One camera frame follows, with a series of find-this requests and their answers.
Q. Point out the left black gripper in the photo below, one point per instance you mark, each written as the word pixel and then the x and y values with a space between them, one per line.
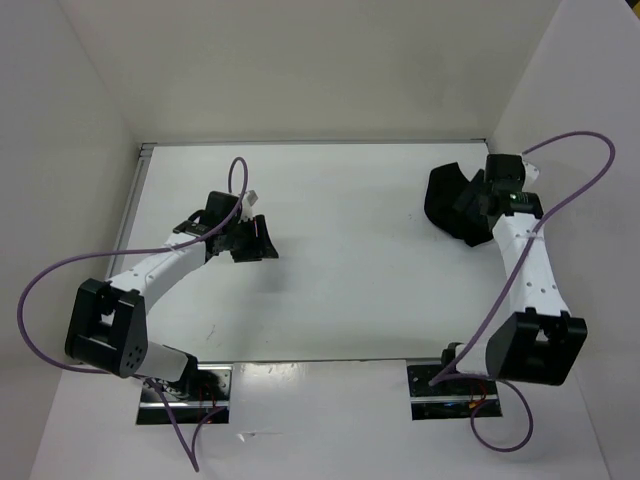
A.
pixel 259 246

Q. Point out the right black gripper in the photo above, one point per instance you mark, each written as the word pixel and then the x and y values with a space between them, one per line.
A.
pixel 477 186

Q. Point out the black skirt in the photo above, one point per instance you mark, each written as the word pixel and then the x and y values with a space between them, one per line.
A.
pixel 452 204

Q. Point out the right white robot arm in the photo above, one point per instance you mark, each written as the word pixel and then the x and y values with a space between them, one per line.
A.
pixel 540 340

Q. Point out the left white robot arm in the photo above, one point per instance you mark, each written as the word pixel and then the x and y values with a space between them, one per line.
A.
pixel 108 327

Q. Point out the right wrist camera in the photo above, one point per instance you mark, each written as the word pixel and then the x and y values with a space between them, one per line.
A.
pixel 509 172

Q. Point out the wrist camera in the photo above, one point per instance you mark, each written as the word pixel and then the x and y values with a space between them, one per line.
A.
pixel 509 172
pixel 220 204

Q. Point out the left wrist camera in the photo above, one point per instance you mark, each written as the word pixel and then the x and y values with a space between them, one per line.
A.
pixel 220 204

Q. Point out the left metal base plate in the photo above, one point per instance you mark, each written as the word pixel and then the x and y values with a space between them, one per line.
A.
pixel 208 399

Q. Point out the metal base plate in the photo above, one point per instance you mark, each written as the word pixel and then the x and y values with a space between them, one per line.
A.
pixel 208 399
pixel 454 399

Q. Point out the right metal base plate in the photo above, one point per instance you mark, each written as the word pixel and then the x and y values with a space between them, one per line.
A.
pixel 454 399

